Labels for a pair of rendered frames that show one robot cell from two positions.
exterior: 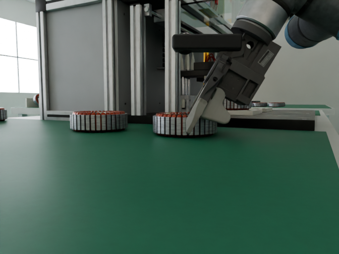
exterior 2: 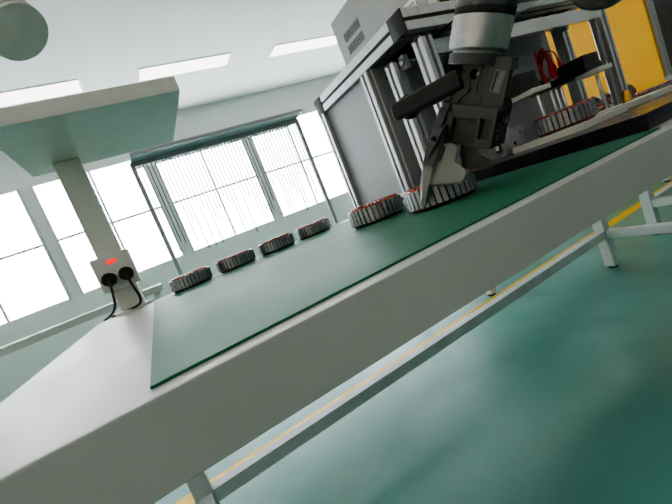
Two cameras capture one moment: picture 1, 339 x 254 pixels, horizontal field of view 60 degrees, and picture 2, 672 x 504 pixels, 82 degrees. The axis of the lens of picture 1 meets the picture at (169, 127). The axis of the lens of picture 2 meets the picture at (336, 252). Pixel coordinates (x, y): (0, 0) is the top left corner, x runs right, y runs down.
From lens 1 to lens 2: 0.27 m
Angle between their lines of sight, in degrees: 39
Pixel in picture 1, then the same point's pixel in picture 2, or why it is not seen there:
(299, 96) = not seen: outside the picture
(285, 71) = not seen: outside the picture
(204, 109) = (430, 176)
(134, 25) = (397, 87)
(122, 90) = (412, 162)
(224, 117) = (457, 175)
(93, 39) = (368, 121)
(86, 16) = (355, 99)
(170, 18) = (425, 62)
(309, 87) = not seen: outside the picture
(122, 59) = (401, 129)
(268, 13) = (473, 30)
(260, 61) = (492, 88)
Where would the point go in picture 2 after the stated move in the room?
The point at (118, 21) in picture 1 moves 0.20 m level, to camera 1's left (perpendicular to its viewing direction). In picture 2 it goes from (381, 91) to (319, 127)
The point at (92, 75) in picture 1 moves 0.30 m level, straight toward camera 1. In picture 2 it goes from (380, 158) to (341, 161)
